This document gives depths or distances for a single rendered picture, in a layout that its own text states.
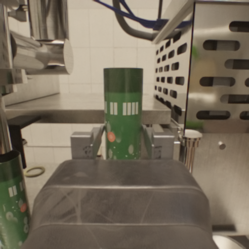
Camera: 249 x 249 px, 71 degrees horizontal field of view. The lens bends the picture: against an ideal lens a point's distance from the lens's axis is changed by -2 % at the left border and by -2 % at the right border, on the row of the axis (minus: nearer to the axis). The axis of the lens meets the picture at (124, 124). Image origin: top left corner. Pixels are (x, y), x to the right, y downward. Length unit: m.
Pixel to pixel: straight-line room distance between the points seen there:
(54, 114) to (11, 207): 0.12
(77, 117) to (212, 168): 0.19
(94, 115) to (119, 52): 1.41
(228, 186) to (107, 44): 1.51
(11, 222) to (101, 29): 1.58
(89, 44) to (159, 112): 1.47
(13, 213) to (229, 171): 0.25
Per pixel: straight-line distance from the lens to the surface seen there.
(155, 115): 0.24
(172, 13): 0.26
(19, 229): 0.22
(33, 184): 0.48
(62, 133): 1.81
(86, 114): 0.24
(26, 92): 0.37
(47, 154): 1.94
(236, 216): 0.31
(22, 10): 0.30
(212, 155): 0.25
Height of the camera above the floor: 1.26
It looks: 15 degrees down
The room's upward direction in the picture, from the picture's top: straight up
